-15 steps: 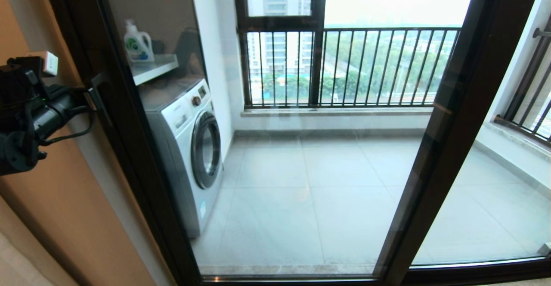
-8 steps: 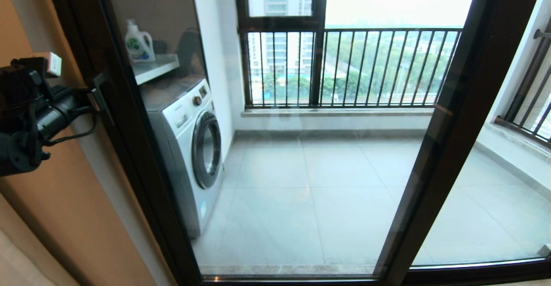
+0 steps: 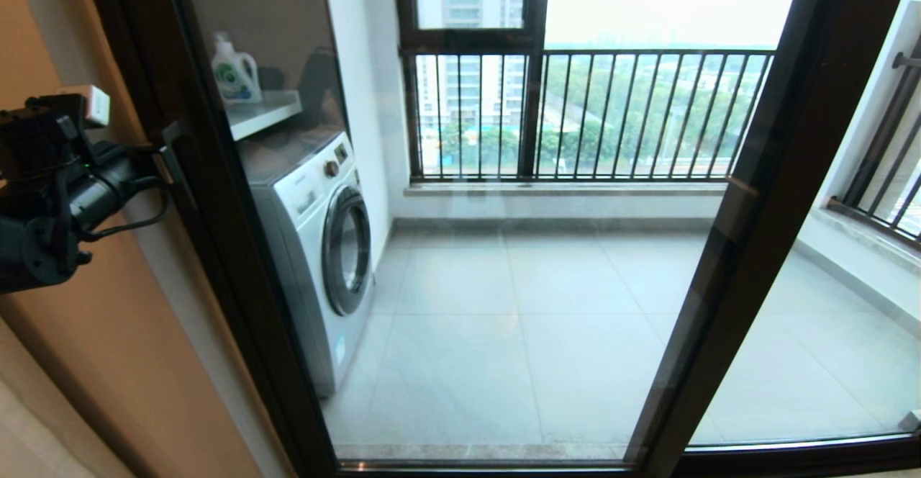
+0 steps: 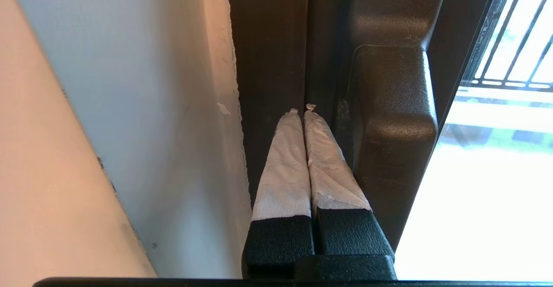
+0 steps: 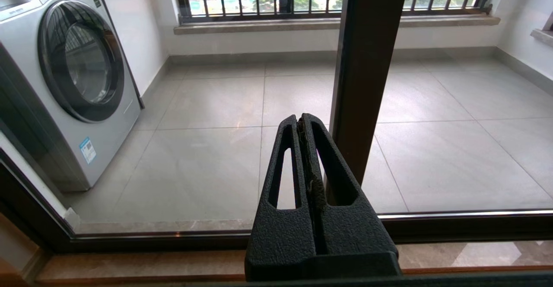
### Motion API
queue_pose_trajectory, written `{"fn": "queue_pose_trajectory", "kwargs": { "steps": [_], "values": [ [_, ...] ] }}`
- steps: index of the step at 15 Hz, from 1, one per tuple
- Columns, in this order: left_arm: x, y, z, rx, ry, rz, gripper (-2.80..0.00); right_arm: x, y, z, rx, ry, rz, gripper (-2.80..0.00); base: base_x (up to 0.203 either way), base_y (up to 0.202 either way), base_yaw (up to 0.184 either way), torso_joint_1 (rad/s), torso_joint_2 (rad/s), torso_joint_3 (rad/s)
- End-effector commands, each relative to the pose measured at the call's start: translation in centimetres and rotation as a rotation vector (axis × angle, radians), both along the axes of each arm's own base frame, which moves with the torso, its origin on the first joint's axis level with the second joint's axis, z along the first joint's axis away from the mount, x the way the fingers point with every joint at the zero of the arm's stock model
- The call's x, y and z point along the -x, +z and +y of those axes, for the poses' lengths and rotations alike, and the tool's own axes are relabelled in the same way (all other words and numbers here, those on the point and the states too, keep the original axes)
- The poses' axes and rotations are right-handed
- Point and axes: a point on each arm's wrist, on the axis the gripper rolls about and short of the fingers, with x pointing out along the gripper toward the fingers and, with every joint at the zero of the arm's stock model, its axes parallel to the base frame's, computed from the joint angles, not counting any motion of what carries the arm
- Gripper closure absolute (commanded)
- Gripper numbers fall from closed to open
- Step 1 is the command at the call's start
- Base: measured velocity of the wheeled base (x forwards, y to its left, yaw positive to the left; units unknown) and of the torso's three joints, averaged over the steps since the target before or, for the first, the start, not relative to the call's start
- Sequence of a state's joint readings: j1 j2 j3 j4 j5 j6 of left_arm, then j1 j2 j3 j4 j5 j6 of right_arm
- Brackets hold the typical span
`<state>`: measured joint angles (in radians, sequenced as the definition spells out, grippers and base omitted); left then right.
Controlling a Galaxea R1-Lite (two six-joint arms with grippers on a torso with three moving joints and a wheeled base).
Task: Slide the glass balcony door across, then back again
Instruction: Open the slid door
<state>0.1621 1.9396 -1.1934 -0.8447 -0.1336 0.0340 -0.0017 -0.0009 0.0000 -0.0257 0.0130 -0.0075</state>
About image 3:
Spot dark brown door handle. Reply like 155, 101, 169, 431
160, 119, 201, 211

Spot dark brown sliding glass door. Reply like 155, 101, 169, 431
79, 0, 915, 478

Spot white laundry detergent bottle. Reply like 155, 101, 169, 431
210, 32, 263, 104

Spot white front-load washing machine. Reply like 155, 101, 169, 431
237, 129, 376, 398

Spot black metal balcony railing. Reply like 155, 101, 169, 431
827, 32, 921, 248
403, 48, 776, 180

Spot dark brown fixed glass door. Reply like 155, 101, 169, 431
625, 0, 921, 478

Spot grey stone window sill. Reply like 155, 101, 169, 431
791, 203, 921, 271

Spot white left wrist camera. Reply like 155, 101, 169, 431
56, 84, 113, 127

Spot black left wrist mount box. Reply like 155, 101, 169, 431
0, 93, 93, 176

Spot white wall shelf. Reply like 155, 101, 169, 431
224, 91, 303, 142

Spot black window frame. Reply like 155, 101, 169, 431
394, 0, 549, 182

